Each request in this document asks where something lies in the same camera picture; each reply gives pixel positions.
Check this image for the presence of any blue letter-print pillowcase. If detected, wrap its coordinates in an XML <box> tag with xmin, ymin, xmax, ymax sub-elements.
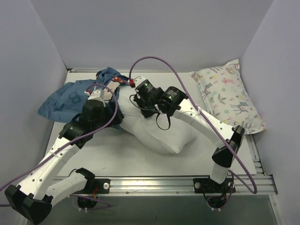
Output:
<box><xmin>37</xmin><ymin>67</ymin><xmax>128</xmax><ymax>123</ymax></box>

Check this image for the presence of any white pillow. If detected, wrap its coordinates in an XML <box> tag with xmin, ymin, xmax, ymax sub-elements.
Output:
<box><xmin>118</xmin><ymin>86</ymin><xmax>196</xmax><ymax>154</ymax></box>

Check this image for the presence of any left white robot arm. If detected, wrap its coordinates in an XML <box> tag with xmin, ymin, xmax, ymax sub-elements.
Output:
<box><xmin>5</xmin><ymin>100</ymin><xmax>122</xmax><ymax>225</ymax></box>

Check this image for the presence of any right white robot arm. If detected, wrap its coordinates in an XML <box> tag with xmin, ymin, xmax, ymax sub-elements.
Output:
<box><xmin>130</xmin><ymin>77</ymin><xmax>245</xmax><ymax>192</ymax></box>

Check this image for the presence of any floral deer-print pillow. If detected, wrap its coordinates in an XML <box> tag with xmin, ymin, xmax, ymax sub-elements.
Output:
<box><xmin>189</xmin><ymin>59</ymin><xmax>266</xmax><ymax>135</ymax></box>

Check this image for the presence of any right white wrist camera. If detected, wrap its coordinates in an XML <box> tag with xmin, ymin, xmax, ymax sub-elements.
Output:
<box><xmin>129</xmin><ymin>76</ymin><xmax>146</xmax><ymax>88</ymax></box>

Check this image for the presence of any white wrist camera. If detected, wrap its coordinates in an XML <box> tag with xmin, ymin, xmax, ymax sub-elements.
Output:
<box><xmin>84</xmin><ymin>89</ymin><xmax>105</xmax><ymax>104</ymax></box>
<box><xmin>129</xmin><ymin>76</ymin><xmax>146</xmax><ymax>88</ymax></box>

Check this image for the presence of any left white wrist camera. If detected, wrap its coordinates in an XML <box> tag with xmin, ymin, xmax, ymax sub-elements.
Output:
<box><xmin>84</xmin><ymin>89</ymin><xmax>105</xmax><ymax>104</ymax></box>

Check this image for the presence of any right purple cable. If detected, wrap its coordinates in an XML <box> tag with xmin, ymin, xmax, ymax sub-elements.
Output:
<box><xmin>129</xmin><ymin>56</ymin><xmax>257</xmax><ymax>195</ymax></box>

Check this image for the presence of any rear aluminium rail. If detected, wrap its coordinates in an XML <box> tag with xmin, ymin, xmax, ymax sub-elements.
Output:
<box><xmin>68</xmin><ymin>68</ymin><xmax>101</xmax><ymax>73</ymax></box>

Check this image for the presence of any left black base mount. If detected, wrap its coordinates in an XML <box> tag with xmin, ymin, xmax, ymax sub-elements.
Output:
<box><xmin>92</xmin><ymin>178</ymin><xmax>111</xmax><ymax>194</ymax></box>

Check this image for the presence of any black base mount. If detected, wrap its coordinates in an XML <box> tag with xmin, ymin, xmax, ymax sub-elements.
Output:
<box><xmin>92</xmin><ymin>178</ymin><xmax>111</xmax><ymax>194</ymax></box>
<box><xmin>193</xmin><ymin>178</ymin><xmax>224</xmax><ymax>194</ymax></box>

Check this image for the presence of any front aluminium rail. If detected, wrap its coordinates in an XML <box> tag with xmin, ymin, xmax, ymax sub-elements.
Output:
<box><xmin>53</xmin><ymin>176</ymin><xmax>278</xmax><ymax>195</ymax></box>

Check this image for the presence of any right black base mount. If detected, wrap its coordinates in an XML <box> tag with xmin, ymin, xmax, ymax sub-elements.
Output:
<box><xmin>193</xmin><ymin>178</ymin><xmax>224</xmax><ymax>194</ymax></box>

